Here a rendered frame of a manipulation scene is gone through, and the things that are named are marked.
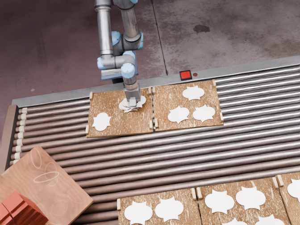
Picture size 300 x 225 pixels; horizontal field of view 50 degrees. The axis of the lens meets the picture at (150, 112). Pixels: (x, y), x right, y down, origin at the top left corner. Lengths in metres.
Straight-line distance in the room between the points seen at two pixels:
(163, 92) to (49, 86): 1.89
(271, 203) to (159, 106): 0.86
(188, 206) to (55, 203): 0.67
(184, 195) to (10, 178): 0.93
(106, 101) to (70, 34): 2.26
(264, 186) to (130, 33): 1.23
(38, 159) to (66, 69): 2.07
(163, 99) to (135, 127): 0.27
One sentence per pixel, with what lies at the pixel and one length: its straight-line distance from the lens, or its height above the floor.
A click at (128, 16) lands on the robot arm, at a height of 1.34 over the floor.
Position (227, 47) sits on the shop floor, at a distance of 3.78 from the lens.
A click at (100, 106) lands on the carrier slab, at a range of 2.12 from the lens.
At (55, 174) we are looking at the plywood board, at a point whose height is 1.04.
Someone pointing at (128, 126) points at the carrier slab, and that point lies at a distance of 1.99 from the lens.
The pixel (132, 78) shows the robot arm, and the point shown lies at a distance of 1.84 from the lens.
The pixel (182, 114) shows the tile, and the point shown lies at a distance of 1.99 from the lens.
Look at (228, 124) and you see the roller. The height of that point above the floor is 0.92.
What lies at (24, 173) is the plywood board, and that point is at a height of 1.04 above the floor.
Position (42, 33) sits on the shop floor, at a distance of 4.47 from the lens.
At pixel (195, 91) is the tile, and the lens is 2.10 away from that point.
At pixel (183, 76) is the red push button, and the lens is 2.21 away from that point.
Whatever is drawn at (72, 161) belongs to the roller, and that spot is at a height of 0.92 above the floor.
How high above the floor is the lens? 2.56
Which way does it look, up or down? 53 degrees down
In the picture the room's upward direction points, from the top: 11 degrees counter-clockwise
